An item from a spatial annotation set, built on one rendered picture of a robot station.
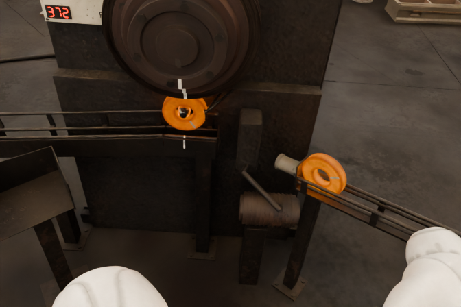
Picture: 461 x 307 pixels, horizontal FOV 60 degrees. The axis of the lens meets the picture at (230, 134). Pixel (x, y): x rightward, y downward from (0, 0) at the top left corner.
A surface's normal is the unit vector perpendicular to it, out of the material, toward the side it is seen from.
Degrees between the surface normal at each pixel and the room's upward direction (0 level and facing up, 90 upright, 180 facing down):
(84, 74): 0
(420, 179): 0
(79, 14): 90
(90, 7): 90
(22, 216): 5
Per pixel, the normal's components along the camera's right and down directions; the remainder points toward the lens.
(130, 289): 0.35, -0.91
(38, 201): -0.02, -0.73
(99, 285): -0.06, -0.94
